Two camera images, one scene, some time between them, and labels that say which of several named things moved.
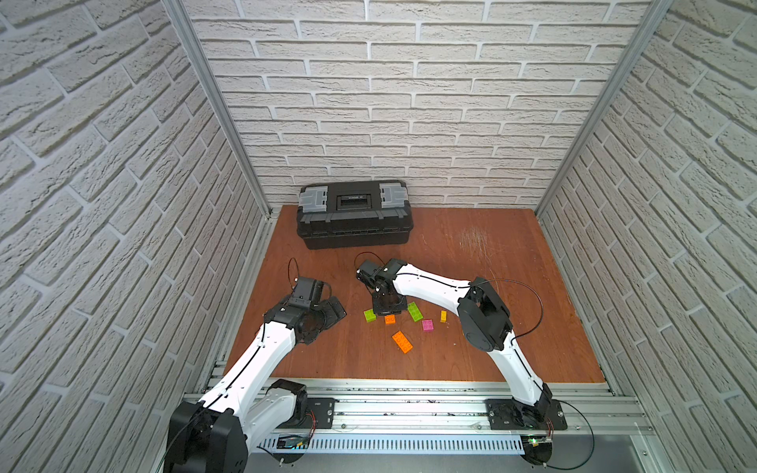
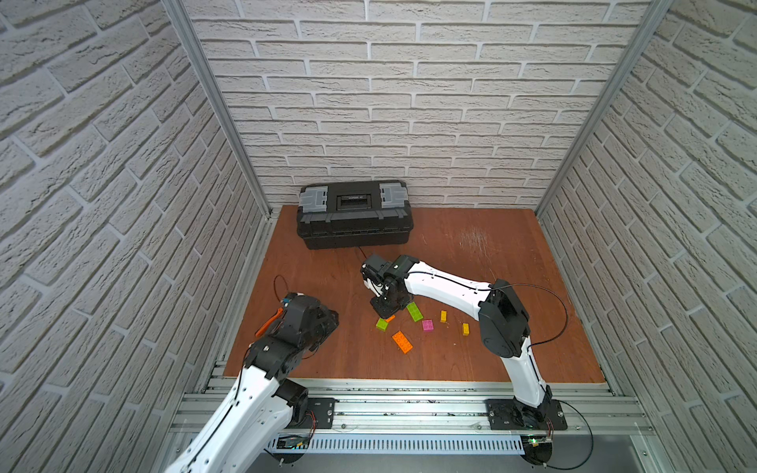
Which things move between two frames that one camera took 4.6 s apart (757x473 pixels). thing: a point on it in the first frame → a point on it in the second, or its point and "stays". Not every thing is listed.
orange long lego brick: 401,341 stays
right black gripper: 377,307 stays
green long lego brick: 415,311 stays
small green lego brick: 370,315 → 381,324
